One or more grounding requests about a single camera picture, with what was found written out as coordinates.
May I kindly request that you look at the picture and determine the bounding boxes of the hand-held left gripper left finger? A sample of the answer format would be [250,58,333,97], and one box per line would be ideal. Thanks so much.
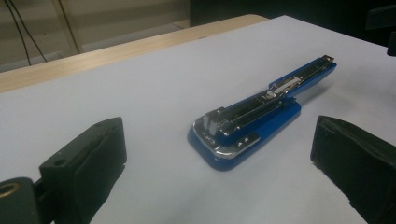
[38,116,128,224]

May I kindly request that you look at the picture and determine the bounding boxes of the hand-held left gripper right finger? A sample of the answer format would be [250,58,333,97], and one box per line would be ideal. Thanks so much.
[310,115,396,224]

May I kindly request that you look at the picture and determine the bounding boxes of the blue stapler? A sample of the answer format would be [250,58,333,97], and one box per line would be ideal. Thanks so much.
[187,54,338,172]

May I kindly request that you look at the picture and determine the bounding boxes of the white table sheet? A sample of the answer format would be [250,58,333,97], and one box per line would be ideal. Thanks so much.
[0,14,396,224]

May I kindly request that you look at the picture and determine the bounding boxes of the wooden table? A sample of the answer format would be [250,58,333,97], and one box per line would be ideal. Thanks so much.
[0,13,269,94]

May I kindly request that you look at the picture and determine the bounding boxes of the black hanging cable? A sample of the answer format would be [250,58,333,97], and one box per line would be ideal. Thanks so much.
[2,0,49,67]

